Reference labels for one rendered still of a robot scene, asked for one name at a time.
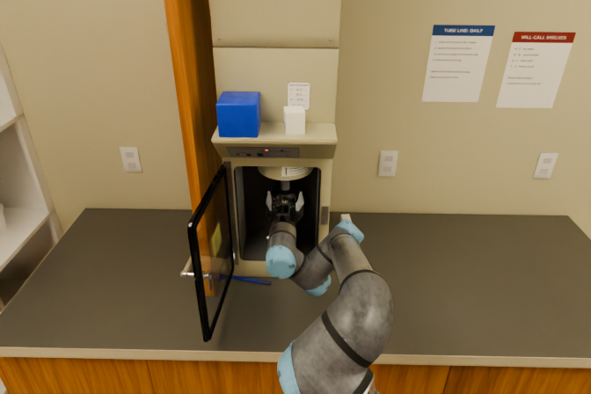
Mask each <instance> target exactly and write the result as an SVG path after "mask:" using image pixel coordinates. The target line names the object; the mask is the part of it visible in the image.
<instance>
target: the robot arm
mask: <svg viewBox="0 0 591 394"><path fill-rule="evenodd" d="M303 208H304V198H303V193H302V192H300V193H299V196H298V200H297V202H296V194H295V203H293V198H288V197H282V195H281V194H276V196H275V198H274V195H273V196H272V198H271V194H270V192H269V191H268V192H267V197H266V217H267V218H268V219H269V221H270V222H271V227H270V230H269V236H266V239H268V246H267V252H266V270H267V271H268V273H269V274H270V275H271V276H273V277H274V278H279V279H286V278H289V279H290V280H291V281H292V282H294V283H295V284H296V285H297V286H299V287H300V289H302V290H304V291H305V292H307V293H308V294H310V295H312V296H321V295H322V294H323V293H324V292H325V291H326V290H327V288H328V287H329V286H330V284H331V276H330V275H329V273H330V272H331V271H332V270H333V269H334V268H335V271H336V274H337V276H338V279H339V284H340V286H339V296H338V297H337V298H336V300H335V301H334V302H333V303H332V304H331V305H330V306H329V307H328V308H327V309H326V310H325V311H324V312H323V313H322V314H321V315H320V316H319V317H318V318H317V319H316V320H315V321H314V322H313V323H312V324H311V325H310V326H309V327H308V328H307V329H306V330H305V331H304V332H303V333H302V334H301V335H300V336H299V337H298V338H297V339H295V340H293V341H292V342H291V343H290V346H289V347H288V348H287V349H286V351H285V352H284V353H283V354H282V355H281V357H280V358H279V360H278V364H277V373H278V377H279V381H280V384H281V388H282V390H283V392H284V394H380V392H379V391H378V390H377V389H376V387H375V374H374V373H373V372H372V371H371V370H370V369H369V366H370V365H371V364H372V363H373V362H374V361H375V360H376V359H377V358H378V357H379V356H380V354H381V353H382V351H383V350H384V349H385V347H386V345H387V342H388V340H389V337H390V332H391V329H392V323H393V309H394V308H393V300H392V295H391V292H390V288H389V286H388V284H387V283H386V281H385V279H384V278H383V277H382V276H381V275H380V274H379V273H377V272H375V271H373V269H372V267H371V265H370V264H369V262H368V260H367V259H366V257H365V255H364V253H363V252H362V250H361V247H360V246H359V245H360V243H361V241H362V240H363V239H364V235H363V234H362V233H361V231H360V230H359V229H358V228H357V227H356V226H355V225H354V224H353V223H351V222H350V221H349V220H347V219H344V220H343V221H341V222H340V223H339V224H338V225H336V226H335V228H334V229H333V230H332V231H331V232H330V233H329V234H328V235H327V236H326V237H325V238H324V239H323V240H322V241H321V242H320V243H319V244H318V245H317V246H316V247H315V248H314V249H313V250H312V251H311V252H310V253H309V254H308V256H306V255H305V254H304V253H302V252H300V251H299V250H298V249H297V248H296V227H295V224H296V222H298V221H299V220H300V219H301V218H302V217H303Z"/></svg>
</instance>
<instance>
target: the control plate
mask: <svg viewBox="0 0 591 394"><path fill-rule="evenodd" d="M226 148H227V150H228V152H229V153H230V156H231V157H248V156H247V155H246V154H251V156H250V157H258V154H257V153H263V157H286V158H299V148H266V147H226ZM265 150H268V151H265ZM281 150H284V151H281ZM236 154H239V155H236ZM269 154H272V156H269ZM279 154H280V156H278V155H279ZM287 155H289V156H287Z"/></svg>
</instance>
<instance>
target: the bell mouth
mask: <svg viewBox="0 0 591 394"><path fill-rule="evenodd" d="M258 170H259V172H260V173H261V174H262V175H264V176H266V177H268V178H270V179H276V180H295V179H301V178H303V177H305V176H307V175H309V174H310V173H311V172H312V170H313V167H284V166H258Z"/></svg>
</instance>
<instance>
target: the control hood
mask: <svg viewBox="0 0 591 394"><path fill-rule="evenodd" d="M211 142H212V143H213V145H214V146H215V149H216V151H217V152H218V154H219V156H220V157H231V156H230V153H229V152H228V150H227V148H226V147H266V148H299V158H315V159H333V158H334V154H335V150H336V147H337V143H338V140H337V135H336V129H335V124H333V123H305V134H304V135H286V134H285V130H284V122H261V124H260V128H259V135H258V137H257V138H254V137H219V134H218V125H217V127H216V130H215V132H214V134H213V136H212V139H211Z"/></svg>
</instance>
